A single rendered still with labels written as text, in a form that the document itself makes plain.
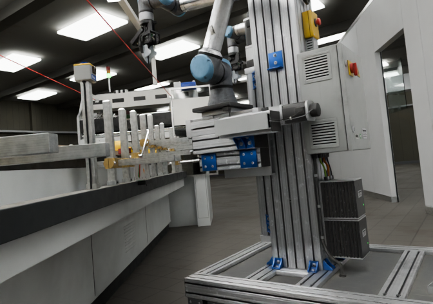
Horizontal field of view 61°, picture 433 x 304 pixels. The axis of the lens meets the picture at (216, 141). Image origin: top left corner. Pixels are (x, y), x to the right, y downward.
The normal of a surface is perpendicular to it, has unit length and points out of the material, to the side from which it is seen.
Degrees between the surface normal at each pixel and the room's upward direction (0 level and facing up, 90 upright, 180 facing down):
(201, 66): 97
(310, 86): 90
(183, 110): 90
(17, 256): 90
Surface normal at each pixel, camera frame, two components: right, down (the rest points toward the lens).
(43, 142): -0.04, -0.06
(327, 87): -0.58, 0.00
